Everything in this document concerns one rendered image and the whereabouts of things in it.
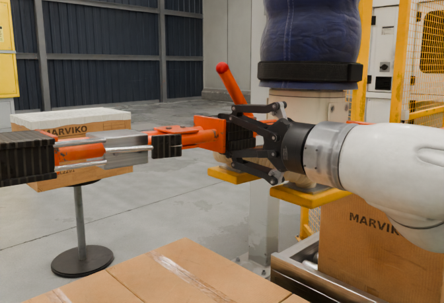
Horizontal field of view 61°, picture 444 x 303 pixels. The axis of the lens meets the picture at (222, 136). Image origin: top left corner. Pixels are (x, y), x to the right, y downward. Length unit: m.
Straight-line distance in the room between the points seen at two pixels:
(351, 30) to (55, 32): 11.18
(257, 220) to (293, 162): 1.99
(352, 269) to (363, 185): 0.95
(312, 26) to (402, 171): 0.41
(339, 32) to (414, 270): 0.79
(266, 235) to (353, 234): 1.21
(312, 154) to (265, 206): 1.94
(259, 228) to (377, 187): 2.08
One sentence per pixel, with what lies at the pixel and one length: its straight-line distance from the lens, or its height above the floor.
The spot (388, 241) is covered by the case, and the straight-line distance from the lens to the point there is 1.31.
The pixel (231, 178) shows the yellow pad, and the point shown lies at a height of 1.08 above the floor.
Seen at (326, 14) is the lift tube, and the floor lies 1.42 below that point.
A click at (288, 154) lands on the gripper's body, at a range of 0.53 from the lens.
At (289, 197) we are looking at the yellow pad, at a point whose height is 1.08.
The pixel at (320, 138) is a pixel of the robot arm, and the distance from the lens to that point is 0.50.
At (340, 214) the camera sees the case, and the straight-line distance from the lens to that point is 1.35.
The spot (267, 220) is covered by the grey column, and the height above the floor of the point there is 0.34.
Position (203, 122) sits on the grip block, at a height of 1.22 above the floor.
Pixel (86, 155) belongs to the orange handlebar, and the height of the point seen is 1.20.
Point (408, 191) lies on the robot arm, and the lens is 0.45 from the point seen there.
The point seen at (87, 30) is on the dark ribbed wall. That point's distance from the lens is 12.12.
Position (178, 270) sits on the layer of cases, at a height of 0.54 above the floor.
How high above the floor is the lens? 1.32
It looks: 11 degrees down
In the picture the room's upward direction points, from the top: straight up
